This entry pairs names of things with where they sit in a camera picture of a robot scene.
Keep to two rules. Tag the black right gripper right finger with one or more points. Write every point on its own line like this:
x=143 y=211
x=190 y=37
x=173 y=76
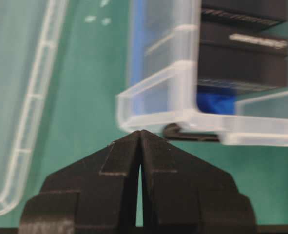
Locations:
x=183 y=194

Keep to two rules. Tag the clear plastic storage box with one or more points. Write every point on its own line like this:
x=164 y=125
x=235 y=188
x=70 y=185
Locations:
x=162 y=71

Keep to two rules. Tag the clear plastic box lid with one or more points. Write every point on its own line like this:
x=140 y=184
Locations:
x=29 y=38

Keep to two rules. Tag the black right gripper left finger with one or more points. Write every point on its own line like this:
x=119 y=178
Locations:
x=95 y=195

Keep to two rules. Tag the green table cloth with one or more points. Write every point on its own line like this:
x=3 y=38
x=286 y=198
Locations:
x=79 y=115

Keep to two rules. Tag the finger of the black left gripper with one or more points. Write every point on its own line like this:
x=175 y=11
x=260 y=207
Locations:
x=173 y=132

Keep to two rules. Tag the black camera box right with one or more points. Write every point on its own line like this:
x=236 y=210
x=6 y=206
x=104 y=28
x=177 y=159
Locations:
x=234 y=50

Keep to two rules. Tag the blue cloth inside box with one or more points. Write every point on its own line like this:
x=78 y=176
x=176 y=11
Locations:
x=214 y=100

